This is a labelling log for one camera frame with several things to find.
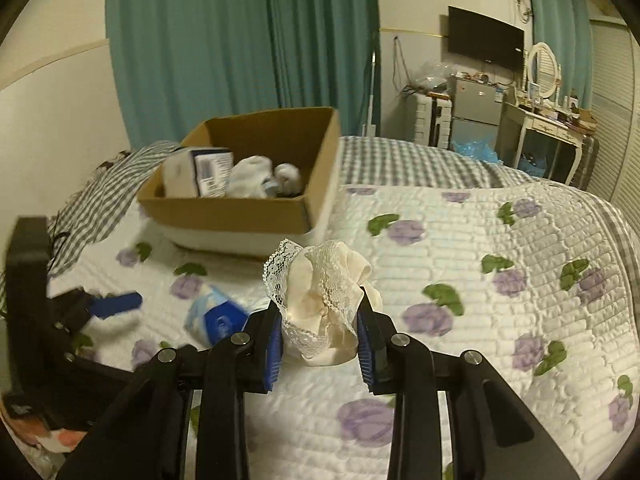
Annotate small blue tissue packet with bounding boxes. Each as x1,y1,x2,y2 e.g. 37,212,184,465
184,286,248,348

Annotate navy white tissue pack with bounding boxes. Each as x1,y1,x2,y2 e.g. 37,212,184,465
162,148,233,198

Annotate white knit glove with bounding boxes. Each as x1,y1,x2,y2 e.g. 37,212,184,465
226,155,278,198

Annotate cream lace cloth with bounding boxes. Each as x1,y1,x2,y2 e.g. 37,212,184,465
262,240,383,367

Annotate white socks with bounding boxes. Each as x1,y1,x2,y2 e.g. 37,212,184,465
273,162,304,197

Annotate grey checked blanket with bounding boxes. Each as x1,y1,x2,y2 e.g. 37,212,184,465
44,134,639,281

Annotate brown cardboard box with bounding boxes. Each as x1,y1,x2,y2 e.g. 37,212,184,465
138,107,342,257

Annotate large teal curtain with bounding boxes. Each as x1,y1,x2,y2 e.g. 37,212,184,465
105,0,380,147

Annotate blue plastic bags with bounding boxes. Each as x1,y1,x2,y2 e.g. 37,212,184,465
451,140,502,165

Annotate white dressing table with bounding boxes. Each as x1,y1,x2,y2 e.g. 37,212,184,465
495,103,585,184

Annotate white mop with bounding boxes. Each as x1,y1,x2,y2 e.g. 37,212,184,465
361,30,380,138

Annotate small silver fridge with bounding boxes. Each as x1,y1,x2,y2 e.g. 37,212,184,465
451,78,503,148

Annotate white suitcase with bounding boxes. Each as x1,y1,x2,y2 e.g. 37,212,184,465
406,93,452,150

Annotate white oval mirror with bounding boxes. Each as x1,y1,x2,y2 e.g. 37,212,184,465
525,42,561,100

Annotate white louvred wardrobe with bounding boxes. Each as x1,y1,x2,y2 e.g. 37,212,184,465
589,18,639,209

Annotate narrow teal curtain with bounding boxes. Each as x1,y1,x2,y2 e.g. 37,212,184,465
530,0,592,110

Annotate black wall television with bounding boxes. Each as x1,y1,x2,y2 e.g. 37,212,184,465
448,6,524,72

